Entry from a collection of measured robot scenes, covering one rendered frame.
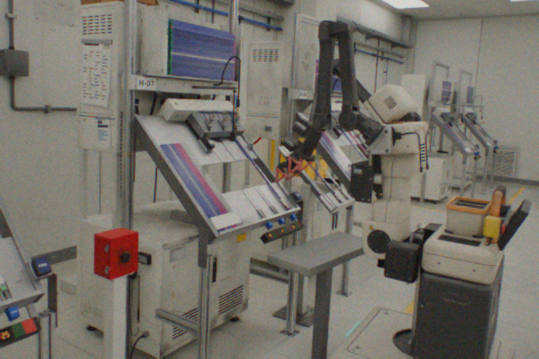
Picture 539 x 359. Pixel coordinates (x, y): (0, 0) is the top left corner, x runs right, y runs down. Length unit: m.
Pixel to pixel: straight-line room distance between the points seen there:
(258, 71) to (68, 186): 1.67
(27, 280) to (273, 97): 2.39
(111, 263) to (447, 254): 1.21
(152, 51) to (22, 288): 1.28
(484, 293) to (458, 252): 0.16
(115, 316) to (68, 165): 2.09
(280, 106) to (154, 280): 1.69
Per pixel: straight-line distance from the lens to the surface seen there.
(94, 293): 2.75
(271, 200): 2.47
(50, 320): 1.63
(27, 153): 3.70
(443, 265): 1.89
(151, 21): 2.41
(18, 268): 1.58
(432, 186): 6.78
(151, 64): 2.38
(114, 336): 1.99
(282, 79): 3.50
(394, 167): 2.06
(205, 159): 2.37
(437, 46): 10.00
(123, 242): 1.85
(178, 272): 2.39
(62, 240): 3.97
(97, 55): 2.52
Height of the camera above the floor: 1.30
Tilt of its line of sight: 7 degrees down
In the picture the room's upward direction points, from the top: 3 degrees clockwise
